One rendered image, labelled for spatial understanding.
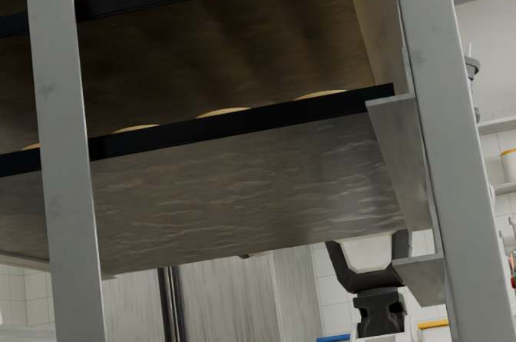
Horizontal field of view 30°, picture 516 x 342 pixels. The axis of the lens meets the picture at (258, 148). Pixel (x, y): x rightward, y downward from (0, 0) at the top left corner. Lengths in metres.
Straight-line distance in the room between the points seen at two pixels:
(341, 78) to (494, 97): 5.94
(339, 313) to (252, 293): 0.97
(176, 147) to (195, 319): 5.59
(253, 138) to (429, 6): 0.13
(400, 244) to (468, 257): 2.21
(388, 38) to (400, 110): 0.17
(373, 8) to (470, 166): 0.17
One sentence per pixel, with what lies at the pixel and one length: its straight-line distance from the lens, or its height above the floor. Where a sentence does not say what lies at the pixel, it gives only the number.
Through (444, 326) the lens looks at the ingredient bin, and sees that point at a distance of 5.98.
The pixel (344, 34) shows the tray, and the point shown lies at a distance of 0.71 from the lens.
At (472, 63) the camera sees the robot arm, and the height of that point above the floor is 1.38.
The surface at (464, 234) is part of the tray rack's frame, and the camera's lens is 0.53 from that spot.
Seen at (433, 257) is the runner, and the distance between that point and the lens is 0.53.
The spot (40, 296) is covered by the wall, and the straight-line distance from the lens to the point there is 7.83.
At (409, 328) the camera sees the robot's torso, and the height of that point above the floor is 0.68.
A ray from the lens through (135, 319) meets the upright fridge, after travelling 6.36.
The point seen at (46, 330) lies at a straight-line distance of 1.07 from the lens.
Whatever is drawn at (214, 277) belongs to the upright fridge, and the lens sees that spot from 6.13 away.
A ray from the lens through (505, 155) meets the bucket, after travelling 6.42.
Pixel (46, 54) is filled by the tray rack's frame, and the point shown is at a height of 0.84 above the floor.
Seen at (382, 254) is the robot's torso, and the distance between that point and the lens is 2.71.
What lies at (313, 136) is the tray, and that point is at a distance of 0.61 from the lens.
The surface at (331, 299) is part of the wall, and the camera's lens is 6.82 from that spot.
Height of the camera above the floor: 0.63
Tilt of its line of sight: 13 degrees up
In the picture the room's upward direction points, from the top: 8 degrees counter-clockwise
